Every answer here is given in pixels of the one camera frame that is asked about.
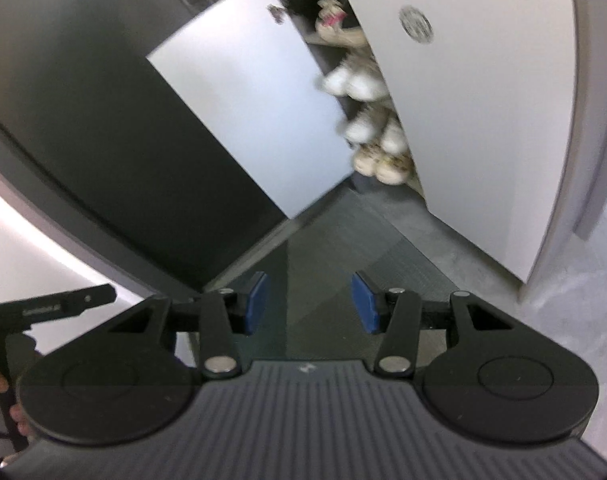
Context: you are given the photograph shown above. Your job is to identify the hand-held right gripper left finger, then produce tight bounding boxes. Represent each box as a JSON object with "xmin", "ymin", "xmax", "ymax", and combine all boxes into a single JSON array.
[{"xmin": 106, "ymin": 271, "xmax": 273, "ymax": 380}]

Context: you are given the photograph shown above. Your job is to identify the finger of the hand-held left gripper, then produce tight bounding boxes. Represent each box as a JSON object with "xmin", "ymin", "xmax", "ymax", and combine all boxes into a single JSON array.
[{"xmin": 20, "ymin": 283, "xmax": 117, "ymax": 322}]

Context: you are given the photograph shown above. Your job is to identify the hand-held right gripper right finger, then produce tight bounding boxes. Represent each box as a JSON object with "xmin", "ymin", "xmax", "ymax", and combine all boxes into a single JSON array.
[{"xmin": 351, "ymin": 270, "xmax": 515, "ymax": 379}]

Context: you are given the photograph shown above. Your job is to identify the white lace-up sneaker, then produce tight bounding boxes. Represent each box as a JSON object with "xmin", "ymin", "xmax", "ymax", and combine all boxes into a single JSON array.
[
  {"xmin": 346, "ymin": 52, "xmax": 390, "ymax": 102},
  {"xmin": 321, "ymin": 62, "xmax": 357, "ymax": 97}
]

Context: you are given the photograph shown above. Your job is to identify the grey shoe cabinet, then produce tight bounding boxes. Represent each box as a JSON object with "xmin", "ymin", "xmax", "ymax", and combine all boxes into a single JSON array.
[{"xmin": 271, "ymin": 0, "xmax": 429, "ymax": 203}]

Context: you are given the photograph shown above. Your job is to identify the grey green entry mat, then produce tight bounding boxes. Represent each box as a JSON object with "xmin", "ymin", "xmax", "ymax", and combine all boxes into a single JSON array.
[{"xmin": 204, "ymin": 190, "xmax": 530, "ymax": 361}]

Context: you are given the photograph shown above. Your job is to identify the dark front door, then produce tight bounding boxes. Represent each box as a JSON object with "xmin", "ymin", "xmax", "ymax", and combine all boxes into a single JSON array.
[{"xmin": 0, "ymin": 0, "xmax": 297, "ymax": 306}]

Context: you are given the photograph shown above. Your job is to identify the plain white cabinet door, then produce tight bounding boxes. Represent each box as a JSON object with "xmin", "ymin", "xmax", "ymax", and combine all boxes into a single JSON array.
[{"xmin": 146, "ymin": 0, "xmax": 355, "ymax": 220}]

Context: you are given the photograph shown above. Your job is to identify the cream pink sandal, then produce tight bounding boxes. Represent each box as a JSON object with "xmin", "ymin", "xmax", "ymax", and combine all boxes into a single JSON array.
[{"xmin": 314, "ymin": 0, "xmax": 369, "ymax": 50}]

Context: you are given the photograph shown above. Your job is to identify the white cabinet door round handle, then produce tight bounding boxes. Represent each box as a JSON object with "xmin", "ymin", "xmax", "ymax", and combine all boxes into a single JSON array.
[{"xmin": 327, "ymin": 0, "xmax": 578, "ymax": 285}]

